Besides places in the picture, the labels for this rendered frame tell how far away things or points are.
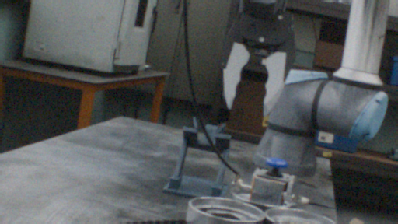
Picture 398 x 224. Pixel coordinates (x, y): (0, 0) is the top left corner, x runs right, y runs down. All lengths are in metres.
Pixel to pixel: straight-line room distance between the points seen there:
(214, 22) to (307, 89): 3.37
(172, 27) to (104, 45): 1.71
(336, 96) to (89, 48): 1.99
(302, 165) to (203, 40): 3.39
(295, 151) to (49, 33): 2.09
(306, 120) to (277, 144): 0.09
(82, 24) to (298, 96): 1.96
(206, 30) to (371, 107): 3.47
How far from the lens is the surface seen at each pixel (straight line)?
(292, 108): 1.33
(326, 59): 4.29
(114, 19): 3.06
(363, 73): 1.29
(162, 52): 4.73
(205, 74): 4.66
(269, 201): 0.90
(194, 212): 0.78
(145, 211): 0.87
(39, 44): 3.22
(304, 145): 1.35
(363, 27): 1.29
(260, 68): 4.25
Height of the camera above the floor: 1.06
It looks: 8 degrees down
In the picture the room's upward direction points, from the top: 11 degrees clockwise
